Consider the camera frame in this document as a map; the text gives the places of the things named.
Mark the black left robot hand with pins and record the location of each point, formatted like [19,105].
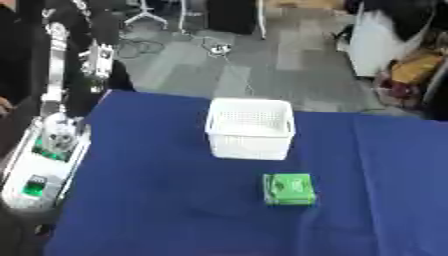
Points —
[79,96]

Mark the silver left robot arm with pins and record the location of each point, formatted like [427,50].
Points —
[41,163]

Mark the person's hand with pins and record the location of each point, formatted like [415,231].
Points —
[3,106]

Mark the white stand base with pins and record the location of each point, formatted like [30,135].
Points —
[146,16]

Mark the white power strip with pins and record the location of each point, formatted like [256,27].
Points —
[220,49]

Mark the black bin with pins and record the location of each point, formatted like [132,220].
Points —
[231,16]

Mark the white plastic basket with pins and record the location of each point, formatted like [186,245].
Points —
[251,133]

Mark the white pole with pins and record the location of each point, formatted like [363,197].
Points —
[262,20]

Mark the green packet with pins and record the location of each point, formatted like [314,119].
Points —
[289,189]

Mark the yellow bag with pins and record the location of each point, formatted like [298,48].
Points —
[415,68]

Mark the black bag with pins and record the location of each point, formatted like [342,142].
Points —
[411,16]

